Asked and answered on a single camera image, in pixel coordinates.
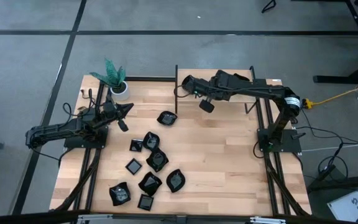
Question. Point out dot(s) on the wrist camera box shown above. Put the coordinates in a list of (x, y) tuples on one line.
[(207, 105), (123, 125)]

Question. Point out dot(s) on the wooden shelf black metal frame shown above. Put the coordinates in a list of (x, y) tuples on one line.
[(235, 99)]

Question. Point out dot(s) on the black small square mini plate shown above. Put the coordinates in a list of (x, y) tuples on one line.
[(133, 166), (135, 145), (145, 202)]

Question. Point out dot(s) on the artificial green snake plant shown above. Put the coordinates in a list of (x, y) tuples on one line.
[(112, 73)]

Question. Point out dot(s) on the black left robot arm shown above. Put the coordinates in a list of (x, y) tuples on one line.
[(57, 130)]

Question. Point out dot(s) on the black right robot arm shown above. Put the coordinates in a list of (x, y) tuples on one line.
[(259, 90)]

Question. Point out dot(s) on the white printed box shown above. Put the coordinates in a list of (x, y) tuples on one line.
[(348, 207)]

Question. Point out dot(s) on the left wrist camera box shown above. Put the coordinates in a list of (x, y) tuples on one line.
[(123, 125)]

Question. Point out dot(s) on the black leaf-shaped mini plate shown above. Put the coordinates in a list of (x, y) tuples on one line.
[(176, 181), (151, 142), (167, 119)]

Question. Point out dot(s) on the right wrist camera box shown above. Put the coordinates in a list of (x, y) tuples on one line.
[(207, 105)]

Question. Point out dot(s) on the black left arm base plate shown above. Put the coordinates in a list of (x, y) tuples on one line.
[(73, 143)]

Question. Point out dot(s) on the black desk leg frame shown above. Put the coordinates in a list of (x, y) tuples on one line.
[(337, 79)]

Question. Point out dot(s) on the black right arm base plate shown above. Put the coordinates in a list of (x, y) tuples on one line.
[(291, 146)]

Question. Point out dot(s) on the black rig frame beam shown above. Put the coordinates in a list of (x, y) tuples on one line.
[(42, 217)]

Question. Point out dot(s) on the black power brick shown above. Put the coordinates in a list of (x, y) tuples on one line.
[(327, 171)]

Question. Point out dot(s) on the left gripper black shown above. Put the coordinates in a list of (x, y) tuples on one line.
[(111, 111)]

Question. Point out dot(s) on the black aluminium frame rail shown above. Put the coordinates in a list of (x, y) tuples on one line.
[(91, 186), (282, 186), (86, 155), (270, 186), (151, 78)]

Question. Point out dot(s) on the silver metal bracket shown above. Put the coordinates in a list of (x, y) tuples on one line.
[(92, 217), (266, 220)]

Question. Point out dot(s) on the black bent metal rod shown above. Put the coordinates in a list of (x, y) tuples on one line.
[(264, 8)]

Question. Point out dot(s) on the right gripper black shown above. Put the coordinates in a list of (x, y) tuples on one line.
[(214, 85)]

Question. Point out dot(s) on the white plant pot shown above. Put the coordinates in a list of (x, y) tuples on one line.
[(123, 95)]

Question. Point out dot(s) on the black floor beam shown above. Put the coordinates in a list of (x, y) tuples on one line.
[(353, 180)]

